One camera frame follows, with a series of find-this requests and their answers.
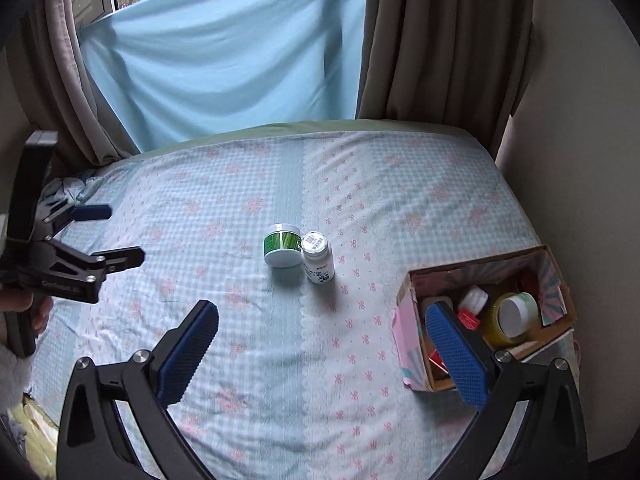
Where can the green mattress cover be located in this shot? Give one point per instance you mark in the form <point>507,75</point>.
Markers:
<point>300,127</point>

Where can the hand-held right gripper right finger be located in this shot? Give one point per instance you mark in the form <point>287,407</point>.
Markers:
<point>457,360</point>

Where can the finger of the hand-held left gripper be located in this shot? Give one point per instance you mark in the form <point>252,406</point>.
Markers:
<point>117,258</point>
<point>92,212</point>

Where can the cardboard box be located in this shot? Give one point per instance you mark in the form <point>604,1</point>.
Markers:
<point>550,280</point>

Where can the yellowish patterned cloth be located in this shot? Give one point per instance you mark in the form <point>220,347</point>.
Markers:
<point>32,425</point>

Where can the blue floral bedsheet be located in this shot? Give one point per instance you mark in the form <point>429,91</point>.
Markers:
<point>250,335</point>

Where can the crumpled light blue quilt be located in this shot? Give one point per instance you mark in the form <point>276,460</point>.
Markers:
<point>70,187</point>

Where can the grey-brown curtain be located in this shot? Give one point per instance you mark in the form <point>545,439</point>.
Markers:
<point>70,95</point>
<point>445,45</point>

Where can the dark green striped jar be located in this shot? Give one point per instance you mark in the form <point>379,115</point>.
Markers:
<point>282,245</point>

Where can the white pill bottle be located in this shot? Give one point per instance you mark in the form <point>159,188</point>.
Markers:
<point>318,260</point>

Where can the person's left forearm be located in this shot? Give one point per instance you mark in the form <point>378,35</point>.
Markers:
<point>12,367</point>

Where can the small red box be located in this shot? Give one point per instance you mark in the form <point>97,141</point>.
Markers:
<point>468,319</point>

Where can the light blue hanging cloth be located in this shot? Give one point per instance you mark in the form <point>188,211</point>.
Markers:
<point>225,50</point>

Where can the person's left hand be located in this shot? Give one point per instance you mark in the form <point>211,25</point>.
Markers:
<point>17,302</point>

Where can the red heart-shaped case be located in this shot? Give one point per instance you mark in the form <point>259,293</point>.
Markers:
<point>472,299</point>

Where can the light green jar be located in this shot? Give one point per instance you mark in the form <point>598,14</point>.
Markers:
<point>515,312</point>

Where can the white earbuds case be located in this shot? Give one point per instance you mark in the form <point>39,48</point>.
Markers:
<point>440,302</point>

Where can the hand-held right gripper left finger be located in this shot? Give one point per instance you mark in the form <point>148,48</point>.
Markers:
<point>180,360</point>

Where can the yellow tape roll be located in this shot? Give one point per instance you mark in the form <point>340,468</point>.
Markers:
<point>492,327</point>

